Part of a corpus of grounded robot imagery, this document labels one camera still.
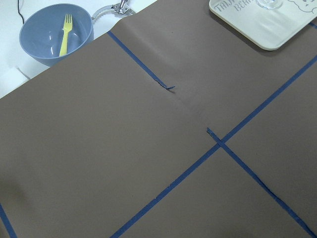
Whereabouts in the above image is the blue plastic bowl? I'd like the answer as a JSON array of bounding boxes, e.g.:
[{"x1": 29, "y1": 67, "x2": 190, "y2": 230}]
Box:
[{"x1": 19, "y1": 3, "x2": 94, "y2": 66}]

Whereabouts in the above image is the metal clamp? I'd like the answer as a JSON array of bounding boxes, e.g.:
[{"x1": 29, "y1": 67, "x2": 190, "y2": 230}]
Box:
[{"x1": 91, "y1": 0, "x2": 136, "y2": 21}]

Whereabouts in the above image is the yellow plastic fork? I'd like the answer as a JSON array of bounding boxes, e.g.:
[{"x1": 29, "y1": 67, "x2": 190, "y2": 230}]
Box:
[{"x1": 59, "y1": 14, "x2": 73, "y2": 56}]

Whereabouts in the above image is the cream bear tray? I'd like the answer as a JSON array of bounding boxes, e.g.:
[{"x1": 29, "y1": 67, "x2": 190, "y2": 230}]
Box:
[{"x1": 209, "y1": 0, "x2": 317, "y2": 51}]

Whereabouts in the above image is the clear wine glass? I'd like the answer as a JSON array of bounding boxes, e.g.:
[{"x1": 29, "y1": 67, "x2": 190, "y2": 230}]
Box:
[{"x1": 256, "y1": 0, "x2": 283, "y2": 10}]

